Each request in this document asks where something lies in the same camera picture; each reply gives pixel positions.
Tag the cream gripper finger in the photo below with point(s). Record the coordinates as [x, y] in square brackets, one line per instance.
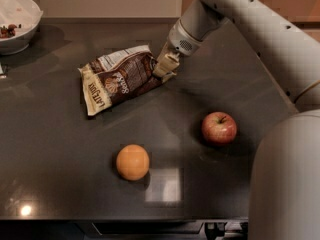
[162, 72]
[165, 58]

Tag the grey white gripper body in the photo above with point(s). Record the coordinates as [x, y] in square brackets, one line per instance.
[182, 41]

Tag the brown chip bag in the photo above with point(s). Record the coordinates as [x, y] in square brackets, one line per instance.
[114, 78]

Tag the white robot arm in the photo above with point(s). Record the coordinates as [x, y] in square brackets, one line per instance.
[284, 201]

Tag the red apple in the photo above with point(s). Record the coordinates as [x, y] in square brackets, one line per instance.
[219, 128]

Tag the orange fruit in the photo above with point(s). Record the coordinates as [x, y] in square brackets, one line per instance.
[132, 162]

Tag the white bowl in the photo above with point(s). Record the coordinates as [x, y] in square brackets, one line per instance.
[25, 13]

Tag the red food in bowl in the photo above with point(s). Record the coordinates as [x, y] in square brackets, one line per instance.
[8, 31]

